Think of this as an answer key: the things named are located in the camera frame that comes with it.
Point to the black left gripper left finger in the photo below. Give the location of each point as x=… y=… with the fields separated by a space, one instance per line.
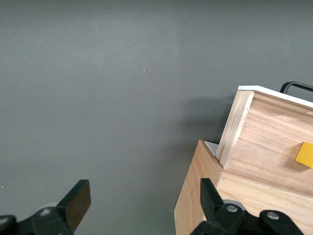
x=73 y=208

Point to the yellow cube block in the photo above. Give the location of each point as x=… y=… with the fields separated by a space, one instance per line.
x=305 y=155

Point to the light wooden cabinet box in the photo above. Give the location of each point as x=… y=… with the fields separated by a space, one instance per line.
x=205 y=171

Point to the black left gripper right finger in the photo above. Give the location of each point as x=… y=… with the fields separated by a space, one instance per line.
x=212 y=208

